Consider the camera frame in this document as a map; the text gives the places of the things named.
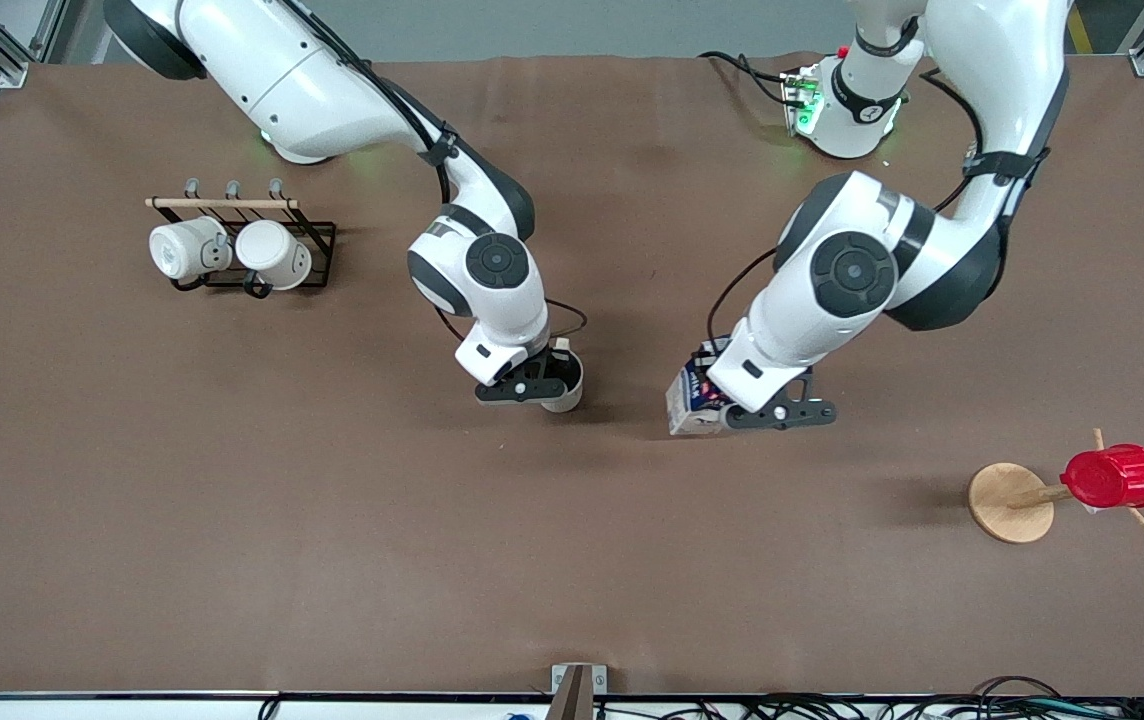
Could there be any wooden mug tree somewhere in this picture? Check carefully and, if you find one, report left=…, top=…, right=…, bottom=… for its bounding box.
left=968, top=428, right=1144, bottom=545

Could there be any black cable bundle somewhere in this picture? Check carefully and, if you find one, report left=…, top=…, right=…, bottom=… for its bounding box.
left=732, top=676, right=1144, bottom=720

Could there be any plain white mug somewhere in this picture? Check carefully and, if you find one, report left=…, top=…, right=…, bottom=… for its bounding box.
left=235, top=220, right=313, bottom=291

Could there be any beige mug with dark inside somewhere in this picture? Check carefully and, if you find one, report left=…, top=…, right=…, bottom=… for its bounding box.
left=537, top=338, right=585, bottom=414

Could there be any black left base cable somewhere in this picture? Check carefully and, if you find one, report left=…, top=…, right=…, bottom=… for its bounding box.
left=698, top=50, right=803, bottom=107

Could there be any black wire mug rack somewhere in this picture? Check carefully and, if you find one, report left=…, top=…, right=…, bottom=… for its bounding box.
left=145, top=178, right=338, bottom=299

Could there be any red ribbed plastic cup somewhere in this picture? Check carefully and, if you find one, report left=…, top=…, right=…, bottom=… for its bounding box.
left=1061, top=444, right=1144, bottom=510

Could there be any blue milk carton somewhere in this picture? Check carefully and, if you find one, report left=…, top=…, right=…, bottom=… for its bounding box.
left=665, top=338, right=738, bottom=437

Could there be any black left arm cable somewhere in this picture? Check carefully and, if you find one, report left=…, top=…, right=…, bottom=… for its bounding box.
left=707, top=68, right=985, bottom=347

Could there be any white mug with printed base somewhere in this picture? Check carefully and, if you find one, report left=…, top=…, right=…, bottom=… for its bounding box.
left=149, top=216, right=233, bottom=283

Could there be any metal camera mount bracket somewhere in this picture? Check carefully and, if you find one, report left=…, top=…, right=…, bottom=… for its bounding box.
left=544, top=662, right=608, bottom=720

